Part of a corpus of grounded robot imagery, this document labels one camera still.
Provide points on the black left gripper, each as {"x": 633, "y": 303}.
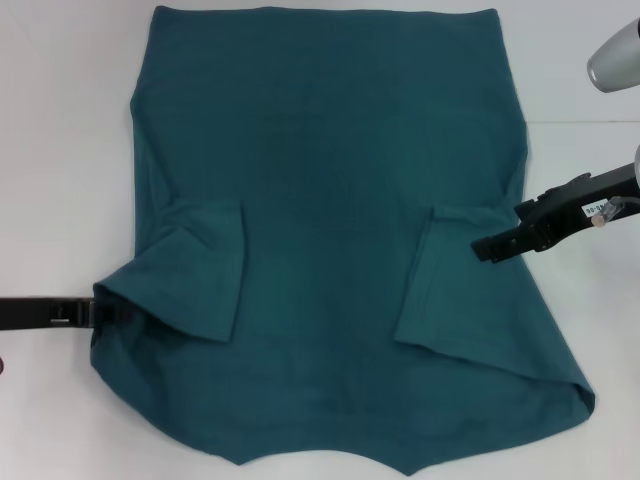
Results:
{"x": 30, "y": 313}

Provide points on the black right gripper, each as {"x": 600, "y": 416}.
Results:
{"x": 565, "y": 215}

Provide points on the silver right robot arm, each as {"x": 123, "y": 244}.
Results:
{"x": 637, "y": 170}

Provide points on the teal blue shirt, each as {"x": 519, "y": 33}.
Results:
{"x": 320, "y": 200}

